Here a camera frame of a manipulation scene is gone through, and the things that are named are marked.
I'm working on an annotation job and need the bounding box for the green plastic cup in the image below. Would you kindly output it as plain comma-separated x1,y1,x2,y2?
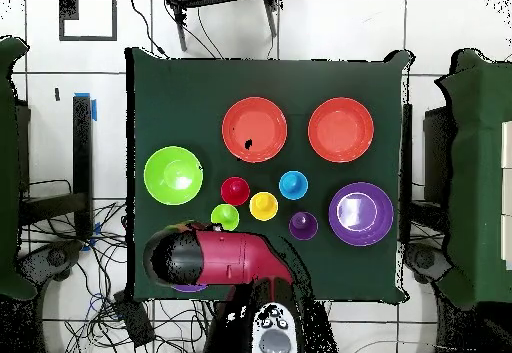
210,203,241,232

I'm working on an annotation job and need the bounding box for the orange plastic bowl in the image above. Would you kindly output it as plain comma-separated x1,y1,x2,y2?
307,96,376,164
221,96,289,164

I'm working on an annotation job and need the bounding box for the white box stack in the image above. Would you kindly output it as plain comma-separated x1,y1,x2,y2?
500,120,512,270

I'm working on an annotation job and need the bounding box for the red plastic cup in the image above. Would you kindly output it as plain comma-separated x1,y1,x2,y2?
220,176,252,207

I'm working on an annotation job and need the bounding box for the yellow plastic cup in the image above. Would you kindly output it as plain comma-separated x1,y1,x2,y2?
248,191,280,222

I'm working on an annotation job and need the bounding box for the blue plastic cup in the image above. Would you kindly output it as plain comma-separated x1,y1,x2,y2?
278,170,310,201

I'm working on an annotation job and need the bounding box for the purple plastic cup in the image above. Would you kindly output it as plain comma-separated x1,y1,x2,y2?
288,211,320,241

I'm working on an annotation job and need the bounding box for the green plastic bowl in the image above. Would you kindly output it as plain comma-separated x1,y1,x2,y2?
143,145,204,207

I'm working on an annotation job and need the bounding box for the dark green tablecloth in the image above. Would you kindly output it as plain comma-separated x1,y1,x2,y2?
124,46,413,305

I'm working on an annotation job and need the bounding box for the black beam with blue tape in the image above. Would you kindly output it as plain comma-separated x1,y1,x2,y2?
72,91,98,239

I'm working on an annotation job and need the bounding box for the black chair base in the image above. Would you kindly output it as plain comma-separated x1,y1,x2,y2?
17,240,83,286
403,242,453,284

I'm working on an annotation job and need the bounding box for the black power box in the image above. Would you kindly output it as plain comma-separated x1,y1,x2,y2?
112,291,156,348

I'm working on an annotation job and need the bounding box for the green cloth covered table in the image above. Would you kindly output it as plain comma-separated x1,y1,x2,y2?
435,47,512,310
0,35,38,301

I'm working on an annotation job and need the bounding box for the tangle of cables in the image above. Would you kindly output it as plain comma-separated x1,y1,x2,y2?
17,200,213,353

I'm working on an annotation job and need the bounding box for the black square frame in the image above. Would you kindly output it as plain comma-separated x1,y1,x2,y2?
58,0,118,42

